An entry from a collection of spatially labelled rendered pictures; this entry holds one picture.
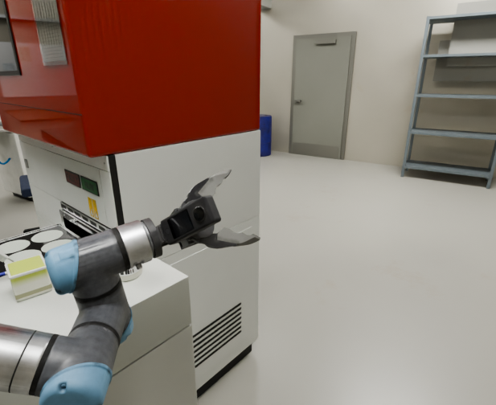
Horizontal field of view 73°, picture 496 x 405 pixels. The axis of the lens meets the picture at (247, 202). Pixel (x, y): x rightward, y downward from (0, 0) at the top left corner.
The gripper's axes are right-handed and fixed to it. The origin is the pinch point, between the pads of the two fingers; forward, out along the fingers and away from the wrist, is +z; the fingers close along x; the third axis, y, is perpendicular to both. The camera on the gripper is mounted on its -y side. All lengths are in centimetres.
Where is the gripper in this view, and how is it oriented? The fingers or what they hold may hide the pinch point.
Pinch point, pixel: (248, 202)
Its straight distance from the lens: 65.9
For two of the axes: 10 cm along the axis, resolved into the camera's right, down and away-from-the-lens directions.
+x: 3.9, 9.1, -1.2
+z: 8.3, -2.9, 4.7
